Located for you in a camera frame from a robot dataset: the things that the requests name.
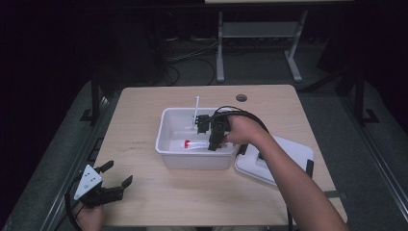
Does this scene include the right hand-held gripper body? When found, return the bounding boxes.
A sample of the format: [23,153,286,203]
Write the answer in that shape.
[209,111,233,137]

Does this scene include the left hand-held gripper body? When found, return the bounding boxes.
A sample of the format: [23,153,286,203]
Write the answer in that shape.
[73,164,125,210]

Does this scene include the white toothbrush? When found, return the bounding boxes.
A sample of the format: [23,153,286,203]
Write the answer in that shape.
[191,95,201,131]

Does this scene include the white tube with red cap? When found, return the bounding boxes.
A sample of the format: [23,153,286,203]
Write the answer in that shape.
[183,139,227,151]

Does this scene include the white plastic storage bin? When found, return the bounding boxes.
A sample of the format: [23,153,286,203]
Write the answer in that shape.
[155,107,241,170]

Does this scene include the person's right hand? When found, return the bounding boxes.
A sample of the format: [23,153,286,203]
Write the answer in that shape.
[221,115,271,147]

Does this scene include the person's left hand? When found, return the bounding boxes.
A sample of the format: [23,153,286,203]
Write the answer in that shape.
[74,204,106,231]

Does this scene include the white bin lid, black clips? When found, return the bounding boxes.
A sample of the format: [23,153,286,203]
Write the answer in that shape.
[234,134,316,188]

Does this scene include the left hand-held gripper cable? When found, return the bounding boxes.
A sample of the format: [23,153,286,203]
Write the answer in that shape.
[64,175,85,231]

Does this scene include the hand-held gripper cable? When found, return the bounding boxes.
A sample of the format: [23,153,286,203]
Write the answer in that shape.
[64,175,85,231]
[205,105,294,231]

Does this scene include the right hand-held gripper cable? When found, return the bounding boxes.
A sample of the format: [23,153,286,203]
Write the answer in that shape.
[205,105,294,231]

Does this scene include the aluminium floor rail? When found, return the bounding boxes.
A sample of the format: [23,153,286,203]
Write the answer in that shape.
[339,95,408,222]
[40,95,124,231]

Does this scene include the bundle of floor cables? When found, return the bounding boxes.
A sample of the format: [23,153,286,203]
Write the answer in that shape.
[164,38,219,87]

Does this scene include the black upright post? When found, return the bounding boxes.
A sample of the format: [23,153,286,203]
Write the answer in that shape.
[352,67,381,127]
[80,72,105,125]

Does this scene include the grey metal frame table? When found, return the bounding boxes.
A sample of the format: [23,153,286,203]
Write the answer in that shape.
[204,0,354,84]

